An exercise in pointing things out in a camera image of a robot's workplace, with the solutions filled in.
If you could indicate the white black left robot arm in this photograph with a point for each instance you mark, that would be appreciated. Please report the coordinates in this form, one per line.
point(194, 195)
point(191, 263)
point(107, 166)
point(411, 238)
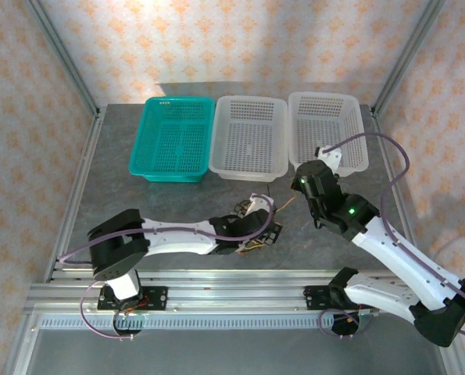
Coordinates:
point(177, 238)

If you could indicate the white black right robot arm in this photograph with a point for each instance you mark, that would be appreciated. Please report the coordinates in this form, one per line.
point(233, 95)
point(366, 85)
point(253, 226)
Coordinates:
point(392, 254)

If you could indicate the white perforated plastic basket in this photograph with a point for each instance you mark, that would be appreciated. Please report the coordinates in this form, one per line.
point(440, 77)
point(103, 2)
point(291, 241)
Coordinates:
point(247, 136)
point(326, 117)

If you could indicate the teal perforated plastic basket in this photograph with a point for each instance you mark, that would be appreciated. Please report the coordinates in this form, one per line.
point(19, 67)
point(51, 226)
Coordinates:
point(150, 117)

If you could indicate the aluminium table side rail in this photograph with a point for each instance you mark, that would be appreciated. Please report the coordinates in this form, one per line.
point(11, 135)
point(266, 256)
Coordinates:
point(384, 156)
point(77, 187)

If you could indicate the aluminium cross rail frame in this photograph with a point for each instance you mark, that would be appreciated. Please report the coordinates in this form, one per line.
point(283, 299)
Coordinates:
point(236, 293)

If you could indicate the aluminium frame post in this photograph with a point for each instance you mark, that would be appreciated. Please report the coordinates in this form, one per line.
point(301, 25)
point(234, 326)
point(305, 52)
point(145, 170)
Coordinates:
point(408, 54)
point(60, 54)

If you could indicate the aluminium frame leg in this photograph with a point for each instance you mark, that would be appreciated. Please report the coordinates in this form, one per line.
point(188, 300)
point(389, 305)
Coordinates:
point(17, 347)
point(456, 361)

